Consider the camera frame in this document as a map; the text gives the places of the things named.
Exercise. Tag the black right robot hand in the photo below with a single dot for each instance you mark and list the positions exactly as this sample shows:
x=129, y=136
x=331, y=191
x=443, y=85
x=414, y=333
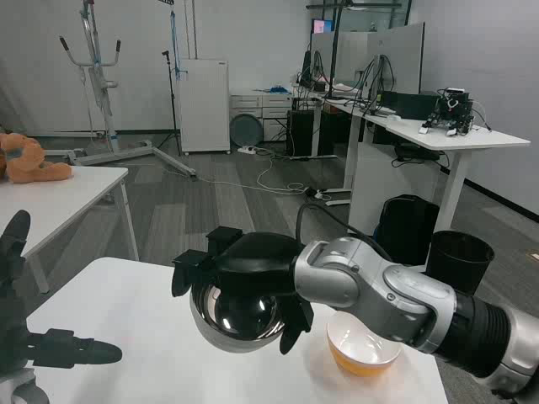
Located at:
x=252, y=261

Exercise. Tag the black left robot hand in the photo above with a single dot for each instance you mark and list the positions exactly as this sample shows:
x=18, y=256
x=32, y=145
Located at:
x=12, y=311

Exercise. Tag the shiny metal bowl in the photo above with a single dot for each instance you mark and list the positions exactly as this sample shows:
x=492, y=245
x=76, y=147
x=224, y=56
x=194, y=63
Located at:
x=236, y=324

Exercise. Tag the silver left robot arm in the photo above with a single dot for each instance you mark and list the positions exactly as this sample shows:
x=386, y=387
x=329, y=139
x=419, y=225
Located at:
x=19, y=391

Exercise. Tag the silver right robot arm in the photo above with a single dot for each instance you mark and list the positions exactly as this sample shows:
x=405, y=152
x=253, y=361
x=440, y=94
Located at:
x=379, y=290

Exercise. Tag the yellow bowl white inside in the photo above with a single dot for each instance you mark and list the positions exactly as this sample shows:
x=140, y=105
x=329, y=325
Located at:
x=362, y=357

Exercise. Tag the white power strip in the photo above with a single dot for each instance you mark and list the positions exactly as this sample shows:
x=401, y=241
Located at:
x=247, y=149

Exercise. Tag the white side table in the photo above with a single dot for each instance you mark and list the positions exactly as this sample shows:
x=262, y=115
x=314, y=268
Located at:
x=54, y=198

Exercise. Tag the grey round tray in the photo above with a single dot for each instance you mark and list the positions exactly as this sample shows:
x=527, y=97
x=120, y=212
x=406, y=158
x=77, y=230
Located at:
x=246, y=129

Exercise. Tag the black computer tower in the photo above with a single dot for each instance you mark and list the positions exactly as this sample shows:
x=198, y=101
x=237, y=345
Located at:
x=300, y=132

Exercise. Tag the orange plush toy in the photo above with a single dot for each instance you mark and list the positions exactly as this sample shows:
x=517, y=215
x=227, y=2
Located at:
x=29, y=162

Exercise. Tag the white drawer unit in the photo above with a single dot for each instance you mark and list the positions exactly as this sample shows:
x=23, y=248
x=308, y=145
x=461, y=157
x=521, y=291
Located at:
x=273, y=107

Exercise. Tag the black backpack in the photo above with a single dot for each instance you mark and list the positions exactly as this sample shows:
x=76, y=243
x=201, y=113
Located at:
x=406, y=227

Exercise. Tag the tall white cabinet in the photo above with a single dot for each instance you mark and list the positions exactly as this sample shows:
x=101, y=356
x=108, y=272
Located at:
x=204, y=105

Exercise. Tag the black tripod stand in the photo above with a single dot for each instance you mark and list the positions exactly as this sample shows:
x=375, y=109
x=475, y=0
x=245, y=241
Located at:
x=172, y=109

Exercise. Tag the blue small item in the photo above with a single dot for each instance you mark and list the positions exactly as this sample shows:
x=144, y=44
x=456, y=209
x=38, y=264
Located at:
x=279, y=89

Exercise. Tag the black trash bin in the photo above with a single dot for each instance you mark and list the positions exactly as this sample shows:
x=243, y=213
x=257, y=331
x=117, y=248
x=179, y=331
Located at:
x=457, y=261

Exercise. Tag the grey computer monitor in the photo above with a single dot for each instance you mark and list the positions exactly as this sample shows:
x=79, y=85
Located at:
x=379, y=80

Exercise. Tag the black box on desk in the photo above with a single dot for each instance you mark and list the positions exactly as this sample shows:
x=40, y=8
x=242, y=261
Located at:
x=410, y=105

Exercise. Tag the white office desk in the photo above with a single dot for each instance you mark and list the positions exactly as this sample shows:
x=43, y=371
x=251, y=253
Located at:
x=442, y=134

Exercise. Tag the small black robot device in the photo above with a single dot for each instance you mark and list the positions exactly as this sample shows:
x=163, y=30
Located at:
x=452, y=111

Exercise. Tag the white partition panel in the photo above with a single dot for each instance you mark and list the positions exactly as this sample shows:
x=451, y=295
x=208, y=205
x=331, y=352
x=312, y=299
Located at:
x=404, y=59

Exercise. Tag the white wheeled hoist frame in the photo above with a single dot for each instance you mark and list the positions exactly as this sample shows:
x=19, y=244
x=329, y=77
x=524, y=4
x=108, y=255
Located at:
x=103, y=92

